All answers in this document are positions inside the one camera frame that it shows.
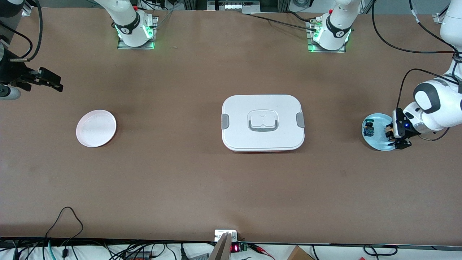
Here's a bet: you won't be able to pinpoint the brown cardboard box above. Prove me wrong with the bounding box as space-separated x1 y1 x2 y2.
287 246 314 260

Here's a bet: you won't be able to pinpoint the red clip lead wire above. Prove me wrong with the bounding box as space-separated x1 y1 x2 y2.
251 243 275 260

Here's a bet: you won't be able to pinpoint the aluminium profile rail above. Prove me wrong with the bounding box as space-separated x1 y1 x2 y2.
434 0 457 25

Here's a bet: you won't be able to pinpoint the black table edge trim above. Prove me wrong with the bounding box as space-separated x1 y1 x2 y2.
0 237 462 251

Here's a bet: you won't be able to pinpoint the pale wooden slat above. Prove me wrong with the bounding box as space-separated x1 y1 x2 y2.
208 233 232 260

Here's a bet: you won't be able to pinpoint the blue push button switch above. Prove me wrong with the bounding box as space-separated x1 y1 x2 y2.
363 118 376 137

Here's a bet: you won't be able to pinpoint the thin black looped cable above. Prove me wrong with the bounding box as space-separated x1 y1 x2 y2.
45 207 84 242

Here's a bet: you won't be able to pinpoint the small white box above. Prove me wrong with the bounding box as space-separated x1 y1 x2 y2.
214 230 239 242

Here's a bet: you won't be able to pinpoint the pale pink round plate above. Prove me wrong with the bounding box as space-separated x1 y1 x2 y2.
76 110 117 148

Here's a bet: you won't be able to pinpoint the light blue round plate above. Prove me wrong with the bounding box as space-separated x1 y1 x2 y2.
362 113 397 151

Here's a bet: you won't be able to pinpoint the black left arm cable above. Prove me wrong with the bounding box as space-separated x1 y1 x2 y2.
372 0 462 141

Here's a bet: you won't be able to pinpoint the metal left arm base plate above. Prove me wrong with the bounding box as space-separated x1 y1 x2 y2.
306 20 347 53

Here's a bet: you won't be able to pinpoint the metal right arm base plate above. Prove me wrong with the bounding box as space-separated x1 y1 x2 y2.
117 15 159 50

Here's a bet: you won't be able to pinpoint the black cable coil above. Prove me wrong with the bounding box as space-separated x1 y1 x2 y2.
363 244 398 257

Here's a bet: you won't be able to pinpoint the white lunch box grey clips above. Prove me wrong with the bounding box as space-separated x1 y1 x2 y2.
221 95 305 153

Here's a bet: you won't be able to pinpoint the black base power cable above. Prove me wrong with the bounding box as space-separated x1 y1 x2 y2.
249 11 320 32

